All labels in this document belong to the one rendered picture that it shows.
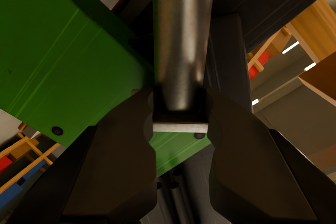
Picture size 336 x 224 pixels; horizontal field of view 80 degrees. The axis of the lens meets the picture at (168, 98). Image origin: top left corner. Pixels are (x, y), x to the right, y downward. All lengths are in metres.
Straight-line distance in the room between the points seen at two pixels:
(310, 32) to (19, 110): 0.93
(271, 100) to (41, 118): 7.63
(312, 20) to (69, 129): 0.91
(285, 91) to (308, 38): 6.76
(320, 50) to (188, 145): 0.86
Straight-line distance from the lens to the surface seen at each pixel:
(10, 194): 5.52
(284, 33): 4.44
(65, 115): 0.19
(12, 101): 0.20
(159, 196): 0.22
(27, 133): 0.42
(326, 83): 0.65
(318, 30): 0.98
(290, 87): 7.69
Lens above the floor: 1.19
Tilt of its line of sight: 7 degrees up
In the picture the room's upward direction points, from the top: 137 degrees clockwise
